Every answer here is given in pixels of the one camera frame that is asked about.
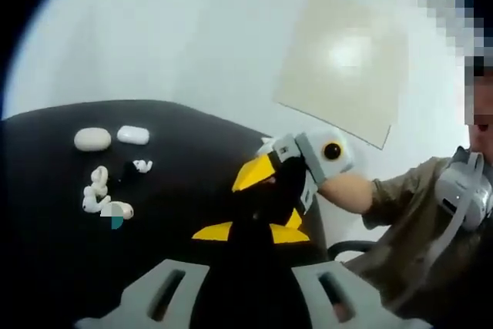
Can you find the grey chest-worn device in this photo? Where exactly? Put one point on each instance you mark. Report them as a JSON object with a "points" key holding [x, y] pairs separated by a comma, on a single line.
{"points": [[458, 190]]}

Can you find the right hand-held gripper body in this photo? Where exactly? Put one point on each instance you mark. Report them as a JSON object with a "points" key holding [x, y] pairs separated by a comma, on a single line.
{"points": [[344, 159]]}

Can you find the black office chair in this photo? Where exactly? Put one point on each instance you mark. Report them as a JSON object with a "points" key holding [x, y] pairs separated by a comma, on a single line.
{"points": [[348, 245]]}

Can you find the black earphone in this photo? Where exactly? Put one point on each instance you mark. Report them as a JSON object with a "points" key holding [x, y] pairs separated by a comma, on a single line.
{"points": [[126, 171]]}

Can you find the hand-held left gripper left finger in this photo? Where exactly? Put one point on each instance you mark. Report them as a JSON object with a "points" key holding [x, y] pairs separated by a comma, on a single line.
{"points": [[127, 306]]}

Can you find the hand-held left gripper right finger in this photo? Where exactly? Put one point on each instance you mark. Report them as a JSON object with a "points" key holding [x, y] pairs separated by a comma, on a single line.
{"points": [[369, 306]]}

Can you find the black charging case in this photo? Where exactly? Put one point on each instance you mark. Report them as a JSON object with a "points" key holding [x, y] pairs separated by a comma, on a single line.
{"points": [[250, 217]]}

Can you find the person's head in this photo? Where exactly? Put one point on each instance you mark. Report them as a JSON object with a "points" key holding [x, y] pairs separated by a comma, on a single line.
{"points": [[483, 140]]}

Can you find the beige oval charging case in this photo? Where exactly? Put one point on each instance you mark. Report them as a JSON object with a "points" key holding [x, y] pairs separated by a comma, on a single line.
{"points": [[92, 139]]}

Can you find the white rounded charging case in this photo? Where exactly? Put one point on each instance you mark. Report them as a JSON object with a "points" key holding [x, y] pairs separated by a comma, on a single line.
{"points": [[133, 135]]}

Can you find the beige wall panel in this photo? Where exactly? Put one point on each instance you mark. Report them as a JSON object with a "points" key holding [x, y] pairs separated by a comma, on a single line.
{"points": [[339, 86]]}

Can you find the white stem earphone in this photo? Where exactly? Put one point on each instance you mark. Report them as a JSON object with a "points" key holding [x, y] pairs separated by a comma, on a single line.
{"points": [[143, 165]]}

